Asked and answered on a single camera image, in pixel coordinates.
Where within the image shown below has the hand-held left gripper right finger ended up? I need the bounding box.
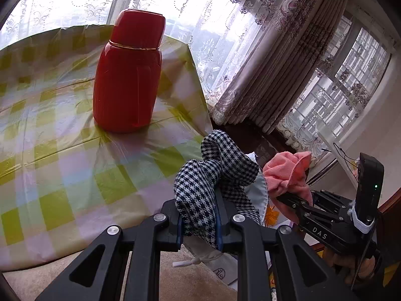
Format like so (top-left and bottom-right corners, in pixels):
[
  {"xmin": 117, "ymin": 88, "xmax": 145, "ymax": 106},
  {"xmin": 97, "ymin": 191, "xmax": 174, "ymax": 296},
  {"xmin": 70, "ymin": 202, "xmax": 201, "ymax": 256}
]
[{"xmin": 215, "ymin": 191, "xmax": 359, "ymax": 301}]

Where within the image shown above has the green checked plastic tablecloth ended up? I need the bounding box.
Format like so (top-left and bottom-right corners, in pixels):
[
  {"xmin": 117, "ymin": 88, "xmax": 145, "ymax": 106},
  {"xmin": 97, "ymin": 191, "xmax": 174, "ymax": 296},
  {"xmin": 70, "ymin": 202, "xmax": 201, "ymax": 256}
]
[{"xmin": 0, "ymin": 23, "xmax": 215, "ymax": 272}]

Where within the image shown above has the mauve embroidered drape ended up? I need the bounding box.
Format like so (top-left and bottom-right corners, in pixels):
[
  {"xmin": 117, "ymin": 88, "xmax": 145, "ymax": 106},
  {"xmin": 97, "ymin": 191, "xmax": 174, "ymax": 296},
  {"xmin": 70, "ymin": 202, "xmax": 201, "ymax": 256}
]
[{"xmin": 210, "ymin": 0, "xmax": 351, "ymax": 132}]

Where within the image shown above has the black cable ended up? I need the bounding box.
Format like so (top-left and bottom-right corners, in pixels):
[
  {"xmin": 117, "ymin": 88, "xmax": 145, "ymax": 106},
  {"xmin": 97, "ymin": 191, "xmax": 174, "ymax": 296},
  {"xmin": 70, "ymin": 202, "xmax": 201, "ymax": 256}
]
[{"xmin": 321, "ymin": 142, "xmax": 361, "ymax": 176}]

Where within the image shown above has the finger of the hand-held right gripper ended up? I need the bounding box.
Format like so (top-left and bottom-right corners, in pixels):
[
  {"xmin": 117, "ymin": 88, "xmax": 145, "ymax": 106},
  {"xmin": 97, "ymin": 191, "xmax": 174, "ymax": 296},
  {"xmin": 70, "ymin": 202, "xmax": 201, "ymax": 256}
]
[{"xmin": 272, "ymin": 191, "xmax": 317, "ymax": 223}]

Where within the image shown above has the short white lace curtain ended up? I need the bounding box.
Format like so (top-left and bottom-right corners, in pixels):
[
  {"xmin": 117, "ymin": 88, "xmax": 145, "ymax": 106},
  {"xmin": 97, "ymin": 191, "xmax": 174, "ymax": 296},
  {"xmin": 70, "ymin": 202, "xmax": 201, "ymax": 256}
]
[{"xmin": 276, "ymin": 25, "xmax": 392, "ymax": 167}]

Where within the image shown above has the grey drawstring pouch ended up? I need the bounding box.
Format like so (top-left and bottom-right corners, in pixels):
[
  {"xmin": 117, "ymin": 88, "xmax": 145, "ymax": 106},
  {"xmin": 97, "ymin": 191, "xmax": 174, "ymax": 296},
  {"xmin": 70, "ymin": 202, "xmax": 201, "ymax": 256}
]
[{"xmin": 172, "ymin": 237, "xmax": 240, "ymax": 290}]

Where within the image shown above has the floral lace sheer curtain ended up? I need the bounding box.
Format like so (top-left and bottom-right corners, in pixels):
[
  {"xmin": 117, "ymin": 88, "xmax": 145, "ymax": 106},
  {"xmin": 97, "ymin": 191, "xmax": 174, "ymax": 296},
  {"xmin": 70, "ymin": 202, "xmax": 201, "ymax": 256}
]
[{"xmin": 0, "ymin": 0, "xmax": 276, "ymax": 101}]

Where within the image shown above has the pink cloth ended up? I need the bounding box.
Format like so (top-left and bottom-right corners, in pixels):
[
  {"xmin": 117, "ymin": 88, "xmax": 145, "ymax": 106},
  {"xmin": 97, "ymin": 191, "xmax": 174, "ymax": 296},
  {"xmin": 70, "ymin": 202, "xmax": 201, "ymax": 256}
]
[{"xmin": 262, "ymin": 151, "xmax": 314, "ymax": 206}]

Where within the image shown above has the houndstooth check cloth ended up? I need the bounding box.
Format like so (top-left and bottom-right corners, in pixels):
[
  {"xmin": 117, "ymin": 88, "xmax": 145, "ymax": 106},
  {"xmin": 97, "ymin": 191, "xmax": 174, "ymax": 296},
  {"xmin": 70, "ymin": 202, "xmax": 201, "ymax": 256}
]
[{"xmin": 174, "ymin": 131, "xmax": 261, "ymax": 248}]

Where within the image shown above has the red thermos flask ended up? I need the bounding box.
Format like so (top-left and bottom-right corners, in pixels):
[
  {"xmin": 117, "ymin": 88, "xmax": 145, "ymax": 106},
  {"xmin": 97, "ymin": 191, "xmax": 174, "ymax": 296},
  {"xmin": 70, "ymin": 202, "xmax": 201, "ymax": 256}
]
[{"xmin": 93, "ymin": 9, "xmax": 166, "ymax": 133}]

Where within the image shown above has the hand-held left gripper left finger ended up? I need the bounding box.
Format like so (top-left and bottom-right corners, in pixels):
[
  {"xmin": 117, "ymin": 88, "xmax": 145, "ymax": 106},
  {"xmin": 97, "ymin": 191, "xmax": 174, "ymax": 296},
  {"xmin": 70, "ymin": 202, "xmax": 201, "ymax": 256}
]
[{"xmin": 34, "ymin": 199, "xmax": 184, "ymax": 301}]

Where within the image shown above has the person's right hand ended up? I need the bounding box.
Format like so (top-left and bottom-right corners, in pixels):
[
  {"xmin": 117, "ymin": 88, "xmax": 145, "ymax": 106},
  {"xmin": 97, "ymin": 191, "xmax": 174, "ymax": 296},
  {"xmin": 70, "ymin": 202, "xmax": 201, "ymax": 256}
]
[{"xmin": 323, "ymin": 246, "xmax": 376, "ymax": 286}]

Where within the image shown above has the fruit print fabric pouch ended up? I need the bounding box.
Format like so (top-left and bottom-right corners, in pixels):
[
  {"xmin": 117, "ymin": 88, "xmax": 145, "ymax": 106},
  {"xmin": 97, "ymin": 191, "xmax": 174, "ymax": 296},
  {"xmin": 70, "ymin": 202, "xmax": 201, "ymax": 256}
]
[{"xmin": 261, "ymin": 204, "xmax": 292, "ymax": 229}]

